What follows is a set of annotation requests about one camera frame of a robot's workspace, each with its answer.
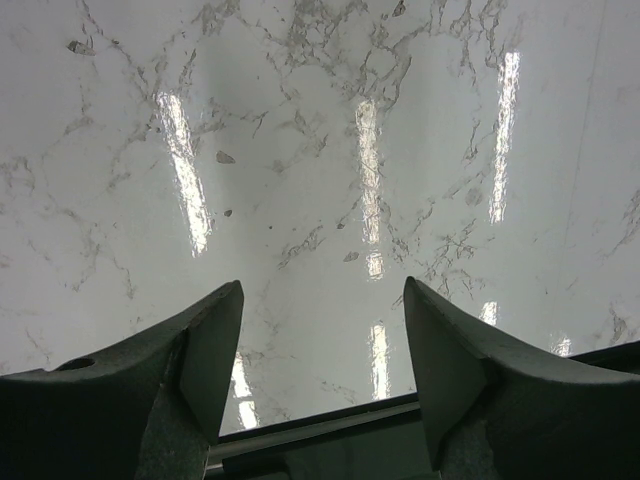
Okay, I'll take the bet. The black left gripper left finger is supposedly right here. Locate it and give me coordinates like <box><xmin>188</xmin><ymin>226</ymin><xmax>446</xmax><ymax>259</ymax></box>
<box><xmin>1</xmin><ymin>281</ymin><xmax>244</xmax><ymax>479</ymax></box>

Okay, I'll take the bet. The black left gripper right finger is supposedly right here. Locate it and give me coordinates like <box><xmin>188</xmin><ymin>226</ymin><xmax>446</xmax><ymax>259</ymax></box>
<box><xmin>403</xmin><ymin>278</ymin><xmax>639</xmax><ymax>479</ymax></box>

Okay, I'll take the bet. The aluminium frame rail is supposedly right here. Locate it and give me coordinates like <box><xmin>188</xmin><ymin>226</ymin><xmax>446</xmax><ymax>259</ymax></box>
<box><xmin>204</xmin><ymin>393</ymin><xmax>420</xmax><ymax>479</ymax></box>

